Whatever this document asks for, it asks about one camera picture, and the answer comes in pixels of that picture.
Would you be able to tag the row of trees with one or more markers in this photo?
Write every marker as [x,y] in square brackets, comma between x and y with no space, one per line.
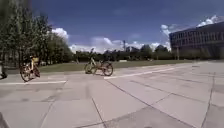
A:
[143,53]

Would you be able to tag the grey paved plaza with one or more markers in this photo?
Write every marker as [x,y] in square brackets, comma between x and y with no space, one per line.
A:
[126,100]

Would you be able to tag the grass strip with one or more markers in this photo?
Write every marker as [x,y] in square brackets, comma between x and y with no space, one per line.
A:
[66,66]

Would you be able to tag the yellow bicycle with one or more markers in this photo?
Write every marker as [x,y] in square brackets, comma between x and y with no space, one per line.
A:
[32,60]

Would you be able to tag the grey building with window rows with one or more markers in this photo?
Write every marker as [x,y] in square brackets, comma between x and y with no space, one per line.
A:
[200,38]

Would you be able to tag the cluster of tall trees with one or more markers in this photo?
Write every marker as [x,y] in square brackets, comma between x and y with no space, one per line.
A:
[23,33]

